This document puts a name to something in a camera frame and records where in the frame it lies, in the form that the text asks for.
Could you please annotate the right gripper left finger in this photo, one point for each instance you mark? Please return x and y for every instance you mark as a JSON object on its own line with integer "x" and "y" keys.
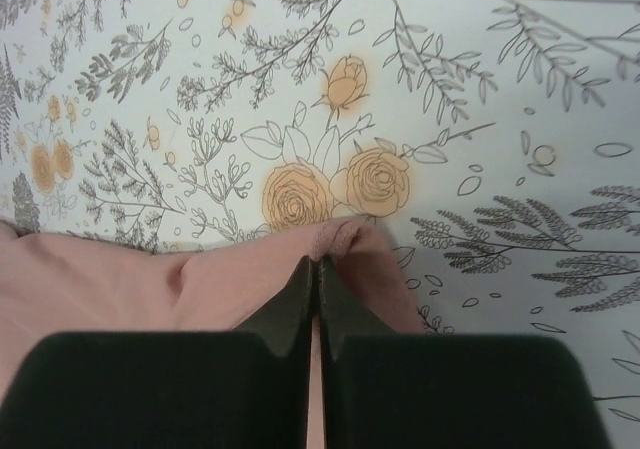
{"x": 244, "y": 388}

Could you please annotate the floral table mat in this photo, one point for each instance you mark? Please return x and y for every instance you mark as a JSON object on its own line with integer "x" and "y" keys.
{"x": 496, "y": 140}

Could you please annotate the pink printed t-shirt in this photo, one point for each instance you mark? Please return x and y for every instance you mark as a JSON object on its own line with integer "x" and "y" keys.
{"x": 54, "y": 283}

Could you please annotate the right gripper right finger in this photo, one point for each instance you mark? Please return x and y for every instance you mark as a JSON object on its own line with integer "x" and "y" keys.
{"x": 383, "y": 389}

